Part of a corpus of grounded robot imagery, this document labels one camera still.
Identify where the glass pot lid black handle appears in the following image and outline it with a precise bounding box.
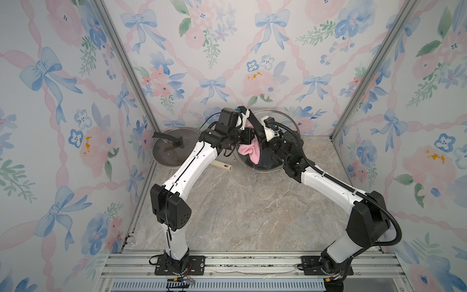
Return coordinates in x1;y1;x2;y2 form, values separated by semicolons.
234;109;300;173

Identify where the pink cloth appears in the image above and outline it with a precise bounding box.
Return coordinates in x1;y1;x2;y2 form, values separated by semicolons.
237;131;260;165

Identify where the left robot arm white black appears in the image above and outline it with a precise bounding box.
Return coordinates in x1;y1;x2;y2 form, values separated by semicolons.
150;107;254;265

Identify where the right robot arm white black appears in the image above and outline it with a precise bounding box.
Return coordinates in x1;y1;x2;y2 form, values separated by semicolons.
269;131;390;275

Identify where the glass lid on steel pan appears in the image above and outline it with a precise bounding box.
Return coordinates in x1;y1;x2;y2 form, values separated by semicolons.
152;127;199;168

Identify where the black frying pan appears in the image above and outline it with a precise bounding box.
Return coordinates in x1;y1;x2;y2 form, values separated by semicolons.
234;130;300;173

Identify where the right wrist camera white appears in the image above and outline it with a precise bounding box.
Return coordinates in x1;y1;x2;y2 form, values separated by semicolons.
261;116;280;142

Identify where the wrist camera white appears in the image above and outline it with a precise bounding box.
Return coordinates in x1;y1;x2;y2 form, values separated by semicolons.
236;106;251;130
261;116;280;142

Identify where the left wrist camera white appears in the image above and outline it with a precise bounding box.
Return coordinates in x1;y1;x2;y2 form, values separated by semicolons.
236;106;251;130

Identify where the black corrugated cable hose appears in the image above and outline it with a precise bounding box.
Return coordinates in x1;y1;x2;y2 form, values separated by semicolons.
269;120;403;247

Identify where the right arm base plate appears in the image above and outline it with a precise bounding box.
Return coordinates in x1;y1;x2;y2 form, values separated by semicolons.
297;255;354;277

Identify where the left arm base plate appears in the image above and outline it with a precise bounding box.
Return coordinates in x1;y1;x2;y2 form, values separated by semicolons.
149;253;206;276

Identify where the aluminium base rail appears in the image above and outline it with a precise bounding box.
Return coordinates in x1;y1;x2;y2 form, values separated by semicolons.
95;249;414;292

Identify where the aluminium frame post left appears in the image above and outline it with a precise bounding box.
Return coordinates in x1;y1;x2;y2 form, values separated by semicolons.
90;0;160;132

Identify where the aluminium frame post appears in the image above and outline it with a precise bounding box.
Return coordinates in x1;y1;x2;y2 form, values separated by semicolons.
90;0;160;132
330;0;418;142

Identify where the aluminium frame post right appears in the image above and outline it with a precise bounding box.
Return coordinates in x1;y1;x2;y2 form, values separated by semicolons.
330;0;418;142

